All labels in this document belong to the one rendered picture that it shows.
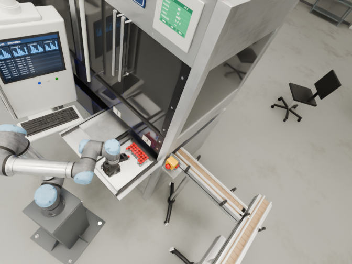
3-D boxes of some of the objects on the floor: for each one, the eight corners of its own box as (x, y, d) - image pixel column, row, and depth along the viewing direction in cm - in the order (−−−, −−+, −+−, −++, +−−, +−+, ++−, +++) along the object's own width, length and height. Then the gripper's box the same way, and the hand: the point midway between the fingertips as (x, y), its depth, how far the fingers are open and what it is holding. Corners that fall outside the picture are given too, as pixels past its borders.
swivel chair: (303, 113, 402) (344, 76, 331) (295, 130, 368) (340, 93, 297) (276, 95, 413) (311, 56, 342) (266, 110, 379) (303, 70, 308)
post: (146, 193, 242) (227, -5, 77) (150, 197, 241) (241, 3, 75) (142, 197, 239) (218, -2, 73) (145, 200, 237) (231, 7, 72)
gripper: (99, 158, 115) (100, 175, 131) (110, 170, 113) (110, 185, 129) (112, 150, 120) (111, 166, 136) (122, 161, 117) (121, 176, 134)
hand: (114, 172), depth 133 cm, fingers closed
